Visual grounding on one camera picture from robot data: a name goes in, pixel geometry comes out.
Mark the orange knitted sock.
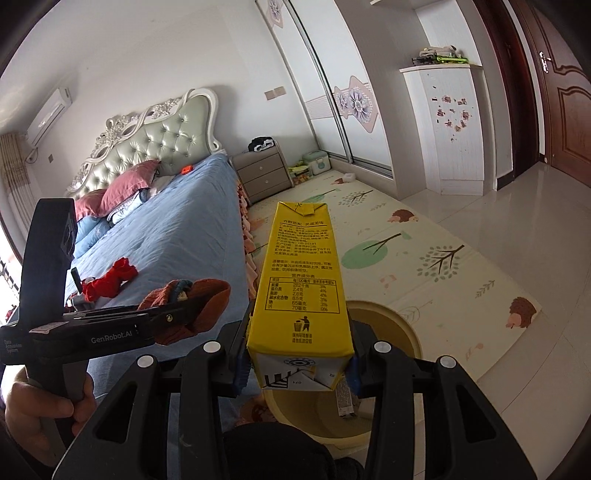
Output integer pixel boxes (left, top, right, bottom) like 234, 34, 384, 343
137, 279, 231, 345

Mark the yellow banana milk carton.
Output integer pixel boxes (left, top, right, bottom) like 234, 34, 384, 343
246, 202, 355, 391

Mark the yellow trash bin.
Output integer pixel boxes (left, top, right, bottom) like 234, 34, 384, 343
236, 301, 422, 456

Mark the left hand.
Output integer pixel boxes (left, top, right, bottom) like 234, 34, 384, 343
5, 369, 96, 467

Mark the light blue beige sock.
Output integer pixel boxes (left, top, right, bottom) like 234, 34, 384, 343
66, 268, 95, 311

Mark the red cloth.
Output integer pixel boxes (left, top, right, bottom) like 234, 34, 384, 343
82, 257, 138, 302

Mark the blue bed sheet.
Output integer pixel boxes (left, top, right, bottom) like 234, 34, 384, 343
59, 152, 260, 416

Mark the folded blue quilt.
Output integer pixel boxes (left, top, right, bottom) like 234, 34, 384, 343
73, 216, 111, 259

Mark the folded patterned blanket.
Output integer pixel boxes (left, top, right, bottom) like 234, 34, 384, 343
106, 189, 150, 226

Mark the cartoon play mat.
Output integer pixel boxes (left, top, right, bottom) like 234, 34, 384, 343
249, 171, 541, 379

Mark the left pink pillow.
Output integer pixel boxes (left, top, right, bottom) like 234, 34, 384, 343
74, 189, 106, 221

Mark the pink pillow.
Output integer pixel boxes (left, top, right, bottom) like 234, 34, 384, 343
98, 159, 160, 217
74, 189, 106, 221

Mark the right pink pillow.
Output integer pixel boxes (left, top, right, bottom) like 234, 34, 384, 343
98, 159, 160, 217

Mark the beige curtain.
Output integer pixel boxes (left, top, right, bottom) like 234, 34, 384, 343
1, 133, 37, 239

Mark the grey nightstand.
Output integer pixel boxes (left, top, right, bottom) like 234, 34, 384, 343
230, 145, 294, 204

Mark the green tufted headboard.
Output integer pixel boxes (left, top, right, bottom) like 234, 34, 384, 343
64, 88, 223, 199

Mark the black white clothes pile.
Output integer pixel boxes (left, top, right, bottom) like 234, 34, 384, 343
247, 136, 276, 152

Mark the white air conditioner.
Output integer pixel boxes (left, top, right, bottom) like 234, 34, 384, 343
26, 88, 72, 148

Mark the green white storage box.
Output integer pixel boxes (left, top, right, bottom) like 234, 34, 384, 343
303, 150, 332, 176

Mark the white sliding wardrobe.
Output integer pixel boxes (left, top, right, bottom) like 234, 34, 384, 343
254, 0, 399, 179

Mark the white corner cabinet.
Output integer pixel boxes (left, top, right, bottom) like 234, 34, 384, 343
401, 64, 485, 196

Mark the brown wooden door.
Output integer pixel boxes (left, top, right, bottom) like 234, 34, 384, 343
475, 1, 590, 186

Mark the green toy on cabinet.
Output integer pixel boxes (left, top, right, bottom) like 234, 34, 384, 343
412, 45, 469, 65

